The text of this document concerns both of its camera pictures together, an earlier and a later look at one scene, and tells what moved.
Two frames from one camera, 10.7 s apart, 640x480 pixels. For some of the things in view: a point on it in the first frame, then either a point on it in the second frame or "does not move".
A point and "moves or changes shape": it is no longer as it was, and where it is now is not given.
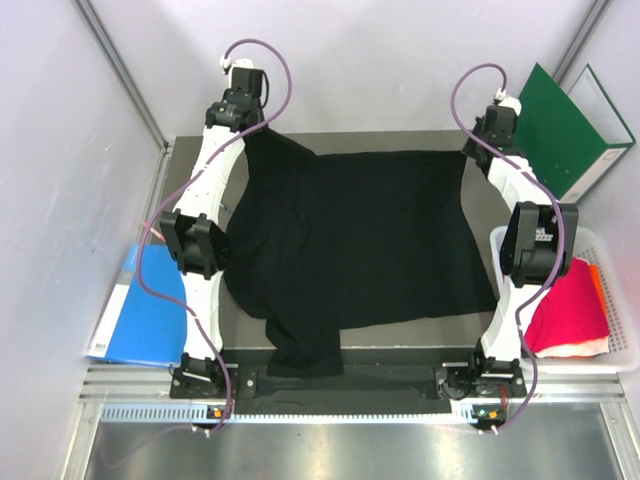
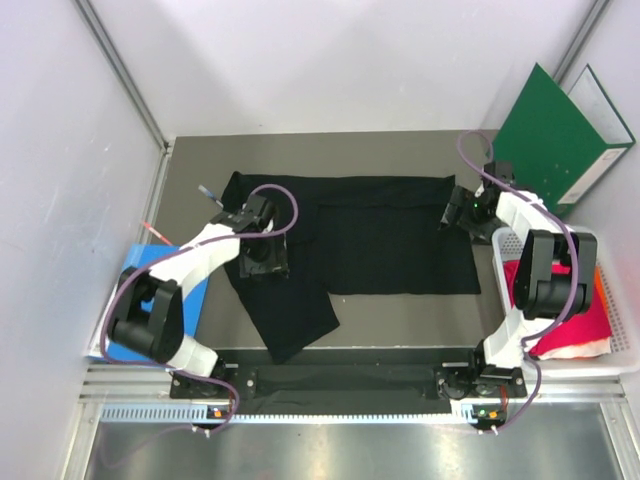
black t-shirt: x=323 y=242 moves or changes shape
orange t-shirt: x=598 y=285 does not move
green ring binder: x=569 y=140 does not move
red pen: x=158 y=234 does not move
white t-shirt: x=583 y=349 does not move
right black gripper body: x=471 y=147 to x=480 y=223
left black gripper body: x=259 y=119 to x=267 y=258
